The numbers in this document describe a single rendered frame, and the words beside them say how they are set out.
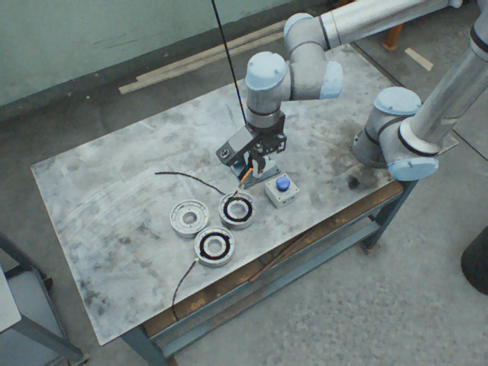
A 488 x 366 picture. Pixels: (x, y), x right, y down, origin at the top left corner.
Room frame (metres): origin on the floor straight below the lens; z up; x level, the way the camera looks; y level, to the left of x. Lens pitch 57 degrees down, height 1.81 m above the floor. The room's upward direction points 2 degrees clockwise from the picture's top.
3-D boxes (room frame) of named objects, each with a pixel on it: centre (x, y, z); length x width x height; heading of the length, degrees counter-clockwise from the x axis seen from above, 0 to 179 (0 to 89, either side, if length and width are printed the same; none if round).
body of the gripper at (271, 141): (0.62, -0.04, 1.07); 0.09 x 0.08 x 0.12; 120
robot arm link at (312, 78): (0.65, -0.14, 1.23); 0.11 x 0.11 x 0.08; 6
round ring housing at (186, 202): (0.52, 0.14, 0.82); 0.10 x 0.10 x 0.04
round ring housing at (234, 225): (0.55, 0.02, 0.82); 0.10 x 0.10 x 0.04
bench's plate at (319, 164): (0.76, -0.02, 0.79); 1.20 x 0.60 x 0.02; 122
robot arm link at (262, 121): (0.62, -0.04, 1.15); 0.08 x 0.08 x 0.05
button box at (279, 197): (0.62, -0.11, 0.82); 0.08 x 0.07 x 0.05; 122
